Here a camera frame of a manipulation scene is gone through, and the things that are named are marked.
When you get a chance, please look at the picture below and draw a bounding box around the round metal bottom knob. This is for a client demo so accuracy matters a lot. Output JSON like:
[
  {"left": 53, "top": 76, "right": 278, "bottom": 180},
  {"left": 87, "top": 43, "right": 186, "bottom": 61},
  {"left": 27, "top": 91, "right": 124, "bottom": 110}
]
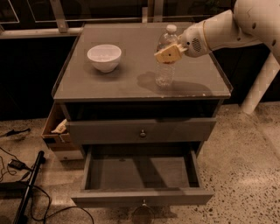
[{"left": 131, "top": 200, "right": 155, "bottom": 224}]

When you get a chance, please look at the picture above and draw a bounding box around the grey drawer cabinet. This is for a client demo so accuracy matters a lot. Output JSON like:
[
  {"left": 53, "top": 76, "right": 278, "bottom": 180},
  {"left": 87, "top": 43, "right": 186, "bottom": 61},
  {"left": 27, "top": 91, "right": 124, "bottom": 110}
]
[{"left": 51, "top": 22, "right": 234, "bottom": 160}]

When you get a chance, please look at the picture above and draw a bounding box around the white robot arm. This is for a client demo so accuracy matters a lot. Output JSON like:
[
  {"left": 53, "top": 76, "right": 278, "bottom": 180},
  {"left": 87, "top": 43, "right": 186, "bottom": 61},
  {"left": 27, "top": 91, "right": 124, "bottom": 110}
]
[{"left": 155, "top": 0, "right": 280, "bottom": 64}]

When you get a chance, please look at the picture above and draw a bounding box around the clear plastic water bottle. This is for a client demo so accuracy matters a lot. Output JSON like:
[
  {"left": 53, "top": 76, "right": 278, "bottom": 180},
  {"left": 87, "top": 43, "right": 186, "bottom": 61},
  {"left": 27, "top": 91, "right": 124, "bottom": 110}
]
[{"left": 155, "top": 24, "right": 178, "bottom": 88}]

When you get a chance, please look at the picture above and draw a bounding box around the open cardboard box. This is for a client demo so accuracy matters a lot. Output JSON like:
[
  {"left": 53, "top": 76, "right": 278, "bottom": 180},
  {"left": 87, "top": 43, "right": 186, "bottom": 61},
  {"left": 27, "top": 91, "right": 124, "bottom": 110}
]
[{"left": 42, "top": 103, "right": 83, "bottom": 161}]

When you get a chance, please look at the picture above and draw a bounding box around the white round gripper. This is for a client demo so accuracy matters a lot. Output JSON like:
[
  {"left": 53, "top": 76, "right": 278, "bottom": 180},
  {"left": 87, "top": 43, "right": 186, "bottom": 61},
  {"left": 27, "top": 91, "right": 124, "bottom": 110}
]
[{"left": 154, "top": 21, "right": 210, "bottom": 64}]

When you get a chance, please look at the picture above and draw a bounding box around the white ceramic bowl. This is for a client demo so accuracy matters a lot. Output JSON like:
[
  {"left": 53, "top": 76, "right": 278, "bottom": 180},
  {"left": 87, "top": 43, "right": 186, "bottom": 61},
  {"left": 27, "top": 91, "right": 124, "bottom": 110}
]
[{"left": 87, "top": 45, "right": 122, "bottom": 73}]

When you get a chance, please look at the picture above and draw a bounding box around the white diagonal support column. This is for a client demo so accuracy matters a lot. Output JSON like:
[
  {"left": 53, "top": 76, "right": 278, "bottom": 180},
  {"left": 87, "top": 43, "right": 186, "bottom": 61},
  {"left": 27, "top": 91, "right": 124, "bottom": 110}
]
[{"left": 241, "top": 53, "right": 280, "bottom": 115}]

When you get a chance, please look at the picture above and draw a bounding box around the grey top drawer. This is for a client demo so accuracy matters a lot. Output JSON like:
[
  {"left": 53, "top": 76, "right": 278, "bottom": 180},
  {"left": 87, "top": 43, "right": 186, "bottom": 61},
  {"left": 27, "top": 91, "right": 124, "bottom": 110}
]
[{"left": 66, "top": 118, "right": 216, "bottom": 144}]

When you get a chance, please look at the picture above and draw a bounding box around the black power adapter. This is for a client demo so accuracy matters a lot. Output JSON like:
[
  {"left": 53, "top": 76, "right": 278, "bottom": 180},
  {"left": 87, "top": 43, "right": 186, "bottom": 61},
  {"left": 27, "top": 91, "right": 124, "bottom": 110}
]
[{"left": 8, "top": 159, "right": 25, "bottom": 171}]

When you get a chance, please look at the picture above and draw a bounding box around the black floor cable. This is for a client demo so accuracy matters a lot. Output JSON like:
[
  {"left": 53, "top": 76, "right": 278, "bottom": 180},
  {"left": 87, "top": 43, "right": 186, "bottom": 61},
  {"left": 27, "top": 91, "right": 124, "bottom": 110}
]
[{"left": 0, "top": 146, "right": 95, "bottom": 224}]

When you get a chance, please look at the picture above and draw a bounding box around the black pole on floor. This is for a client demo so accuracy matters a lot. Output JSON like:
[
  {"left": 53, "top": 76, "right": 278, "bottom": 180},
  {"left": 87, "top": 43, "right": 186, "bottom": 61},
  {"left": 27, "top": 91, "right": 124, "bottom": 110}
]
[{"left": 13, "top": 150, "right": 46, "bottom": 224}]

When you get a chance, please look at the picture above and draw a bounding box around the metal window railing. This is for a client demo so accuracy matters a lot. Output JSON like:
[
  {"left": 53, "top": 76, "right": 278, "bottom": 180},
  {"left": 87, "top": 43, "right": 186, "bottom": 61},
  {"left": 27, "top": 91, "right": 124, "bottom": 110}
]
[{"left": 0, "top": 0, "right": 280, "bottom": 40}]

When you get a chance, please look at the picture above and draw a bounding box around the black tool on floor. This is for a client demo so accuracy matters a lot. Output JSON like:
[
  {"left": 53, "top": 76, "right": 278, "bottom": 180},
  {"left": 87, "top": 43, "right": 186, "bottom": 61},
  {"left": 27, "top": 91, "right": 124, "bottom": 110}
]
[{"left": 0, "top": 128, "right": 31, "bottom": 138}]

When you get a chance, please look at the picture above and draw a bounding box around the grey open middle drawer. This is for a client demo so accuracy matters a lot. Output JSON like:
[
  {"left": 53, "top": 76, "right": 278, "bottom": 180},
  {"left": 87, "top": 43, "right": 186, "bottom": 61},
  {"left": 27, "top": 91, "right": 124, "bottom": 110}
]
[{"left": 72, "top": 143, "right": 214, "bottom": 207}]

